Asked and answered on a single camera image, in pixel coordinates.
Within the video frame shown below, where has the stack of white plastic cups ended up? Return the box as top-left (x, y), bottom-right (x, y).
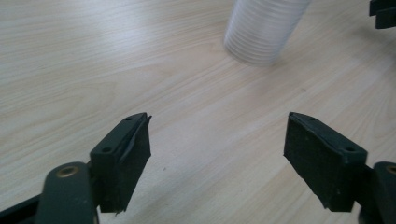
top-left (222, 0), bottom-right (312, 66)

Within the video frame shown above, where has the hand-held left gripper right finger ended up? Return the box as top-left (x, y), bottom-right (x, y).
top-left (283, 111), bottom-right (375, 213)

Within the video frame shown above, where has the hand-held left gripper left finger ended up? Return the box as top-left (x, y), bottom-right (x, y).
top-left (89, 112), bottom-right (153, 216)

